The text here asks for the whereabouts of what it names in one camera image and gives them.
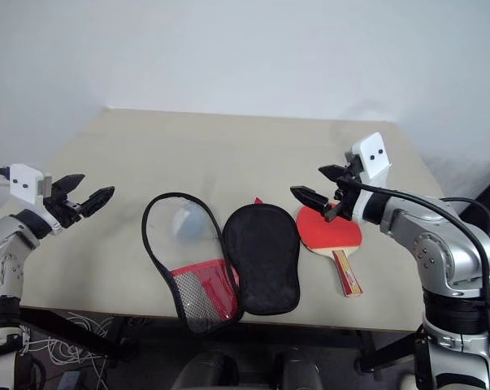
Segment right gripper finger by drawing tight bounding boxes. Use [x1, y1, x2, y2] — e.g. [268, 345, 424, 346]
[289, 185, 337, 216]
[318, 163, 351, 184]

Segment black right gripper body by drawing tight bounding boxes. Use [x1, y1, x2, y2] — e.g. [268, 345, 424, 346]
[323, 155, 367, 223]

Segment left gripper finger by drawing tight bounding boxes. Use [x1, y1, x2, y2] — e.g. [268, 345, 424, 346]
[51, 174, 86, 200]
[80, 185, 116, 218]

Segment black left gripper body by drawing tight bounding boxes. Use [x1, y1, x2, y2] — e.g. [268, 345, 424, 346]
[43, 187, 87, 229]

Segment red table tennis paddle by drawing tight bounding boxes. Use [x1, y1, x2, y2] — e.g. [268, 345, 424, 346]
[295, 204, 365, 299]

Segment black clear paddle case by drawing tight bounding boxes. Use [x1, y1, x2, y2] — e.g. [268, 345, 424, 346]
[141, 192, 302, 336]

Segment black table leg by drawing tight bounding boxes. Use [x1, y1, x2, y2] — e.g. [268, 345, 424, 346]
[341, 327, 423, 381]

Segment grey floor box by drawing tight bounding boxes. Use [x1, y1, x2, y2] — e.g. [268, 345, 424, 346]
[59, 370, 85, 390]

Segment dark rounded shape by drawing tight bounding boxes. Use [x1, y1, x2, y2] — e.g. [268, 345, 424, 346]
[271, 348, 325, 390]
[169, 349, 240, 390]

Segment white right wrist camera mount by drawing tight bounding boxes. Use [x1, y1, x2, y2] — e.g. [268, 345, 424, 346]
[343, 132, 393, 223]

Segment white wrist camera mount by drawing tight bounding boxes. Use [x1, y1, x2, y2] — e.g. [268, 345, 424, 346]
[343, 132, 393, 223]
[7, 163, 63, 236]

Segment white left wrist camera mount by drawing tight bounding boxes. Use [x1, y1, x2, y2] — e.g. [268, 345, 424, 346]
[7, 163, 63, 236]

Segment black table frame brace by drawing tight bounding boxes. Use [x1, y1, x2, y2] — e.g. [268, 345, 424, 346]
[19, 306, 141, 363]

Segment tangled white cords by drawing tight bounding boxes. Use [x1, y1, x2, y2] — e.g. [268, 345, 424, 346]
[23, 310, 116, 390]

